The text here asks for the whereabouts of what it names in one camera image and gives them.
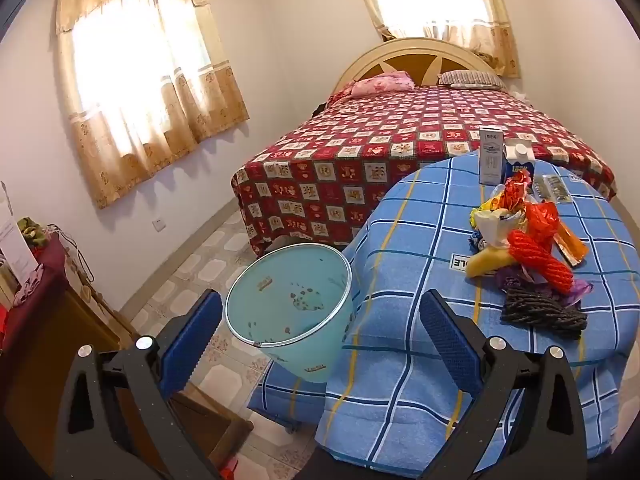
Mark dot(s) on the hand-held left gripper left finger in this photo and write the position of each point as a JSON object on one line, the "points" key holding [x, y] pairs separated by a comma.
{"points": [[192, 332]]}

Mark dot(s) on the beige patterned narrow curtain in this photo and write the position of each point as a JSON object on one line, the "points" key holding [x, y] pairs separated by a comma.
{"points": [[450, 5]]}

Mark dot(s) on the pink pillow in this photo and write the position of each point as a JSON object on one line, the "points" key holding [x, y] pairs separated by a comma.
{"points": [[382, 83]]}

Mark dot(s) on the clear plastic packet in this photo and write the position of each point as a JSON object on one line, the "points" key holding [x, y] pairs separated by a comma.
{"points": [[560, 188], [541, 187]]}

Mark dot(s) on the blue plaid tablecloth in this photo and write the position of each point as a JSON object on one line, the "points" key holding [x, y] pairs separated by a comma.
{"points": [[400, 260]]}

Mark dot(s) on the bed with red patterned quilt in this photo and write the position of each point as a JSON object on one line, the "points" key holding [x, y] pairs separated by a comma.
{"points": [[375, 145]]}

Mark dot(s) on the red wrapper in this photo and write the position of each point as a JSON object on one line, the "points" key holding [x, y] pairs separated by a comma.
{"points": [[515, 192]]}

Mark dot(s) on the blue wrapper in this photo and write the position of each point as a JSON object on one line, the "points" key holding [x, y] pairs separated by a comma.
{"points": [[475, 241]]}

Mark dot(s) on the green plush toy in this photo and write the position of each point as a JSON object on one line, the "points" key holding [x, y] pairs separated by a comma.
{"points": [[30, 230]]}

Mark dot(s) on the white paper sign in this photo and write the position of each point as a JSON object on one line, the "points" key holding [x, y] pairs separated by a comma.
{"points": [[15, 247]]}

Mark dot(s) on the yellow sponge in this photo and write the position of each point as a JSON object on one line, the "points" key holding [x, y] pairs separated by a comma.
{"points": [[482, 262]]}

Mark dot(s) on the white wall socket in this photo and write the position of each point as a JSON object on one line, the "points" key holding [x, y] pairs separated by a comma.
{"points": [[160, 223]]}

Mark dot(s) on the white tall carton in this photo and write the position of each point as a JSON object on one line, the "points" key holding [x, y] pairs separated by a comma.
{"points": [[491, 156]]}

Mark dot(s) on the cream wooden headboard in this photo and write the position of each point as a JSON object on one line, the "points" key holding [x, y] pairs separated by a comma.
{"points": [[410, 57]]}

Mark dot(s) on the dark red cloth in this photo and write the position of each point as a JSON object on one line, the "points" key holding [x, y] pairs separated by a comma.
{"points": [[42, 280]]}

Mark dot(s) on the orange foil wrapper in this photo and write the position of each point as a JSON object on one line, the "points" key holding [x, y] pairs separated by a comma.
{"points": [[572, 245]]}

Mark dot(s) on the beige patterned wide curtain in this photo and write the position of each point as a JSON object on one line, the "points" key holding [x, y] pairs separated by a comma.
{"points": [[150, 85]]}

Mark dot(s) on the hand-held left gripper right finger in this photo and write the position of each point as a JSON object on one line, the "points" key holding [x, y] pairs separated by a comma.
{"points": [[447, 332]]}

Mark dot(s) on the black mesh net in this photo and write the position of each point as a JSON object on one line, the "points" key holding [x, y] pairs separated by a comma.
{"points": [[542, 312]]}

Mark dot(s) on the teal plastic bin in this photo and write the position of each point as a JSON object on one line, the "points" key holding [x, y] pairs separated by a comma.
{"points": [[280, 285]]}

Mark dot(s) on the purple plastic film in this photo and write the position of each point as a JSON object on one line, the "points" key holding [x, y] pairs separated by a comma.
{"points": [[582, 291]]}

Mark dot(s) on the red mesh net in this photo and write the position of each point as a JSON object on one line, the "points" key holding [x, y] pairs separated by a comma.
{"points": [[542, 262]]}

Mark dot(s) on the striped pillow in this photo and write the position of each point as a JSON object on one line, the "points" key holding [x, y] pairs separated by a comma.
{"points": [[470, 79]]}

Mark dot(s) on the wooden cabinet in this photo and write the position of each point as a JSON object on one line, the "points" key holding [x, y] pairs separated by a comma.
{"points": [[55, 360]]}

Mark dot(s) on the blue carton with white cap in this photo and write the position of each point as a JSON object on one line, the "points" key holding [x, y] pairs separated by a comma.
{"points": [[519, 160]]}

